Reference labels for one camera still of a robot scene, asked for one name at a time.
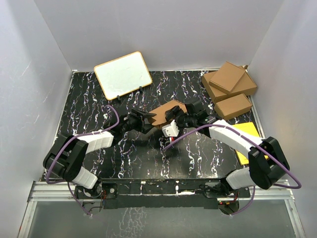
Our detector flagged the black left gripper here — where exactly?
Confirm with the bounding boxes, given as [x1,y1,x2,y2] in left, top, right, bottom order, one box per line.
[120,109,157,133]

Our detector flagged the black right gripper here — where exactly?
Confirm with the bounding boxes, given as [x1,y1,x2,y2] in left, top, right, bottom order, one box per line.
[165,106,197,138]

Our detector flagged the cardboard box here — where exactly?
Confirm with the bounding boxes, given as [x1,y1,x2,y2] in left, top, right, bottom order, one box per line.
[209,61,245,94]
[214,94,252,120]
[202,71,257,103]
[148,100,187,129]

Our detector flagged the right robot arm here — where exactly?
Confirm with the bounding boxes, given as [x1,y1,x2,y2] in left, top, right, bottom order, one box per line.
[162,102,290,197]

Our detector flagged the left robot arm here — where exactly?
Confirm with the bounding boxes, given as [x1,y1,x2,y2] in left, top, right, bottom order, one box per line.
[43,105,156,198]

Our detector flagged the yellow booklet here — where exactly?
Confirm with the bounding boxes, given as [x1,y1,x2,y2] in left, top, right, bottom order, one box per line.
[231,121,269,166]

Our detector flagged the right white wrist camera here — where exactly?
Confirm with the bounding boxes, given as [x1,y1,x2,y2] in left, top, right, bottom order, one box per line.
[161,119,180,137]

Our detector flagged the whiteboard with orange frame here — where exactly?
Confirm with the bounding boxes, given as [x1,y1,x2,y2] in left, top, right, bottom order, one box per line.
[94,52,153,101]

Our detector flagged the black base frame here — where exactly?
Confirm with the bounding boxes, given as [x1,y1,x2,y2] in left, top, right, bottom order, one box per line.
[99,177,251,211]

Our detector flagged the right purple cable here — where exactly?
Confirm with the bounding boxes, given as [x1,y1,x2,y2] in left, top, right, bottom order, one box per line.
[162,123,302,216]

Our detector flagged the aluminium rail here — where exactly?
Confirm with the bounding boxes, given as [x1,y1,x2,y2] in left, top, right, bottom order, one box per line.
[28,179,294,201]

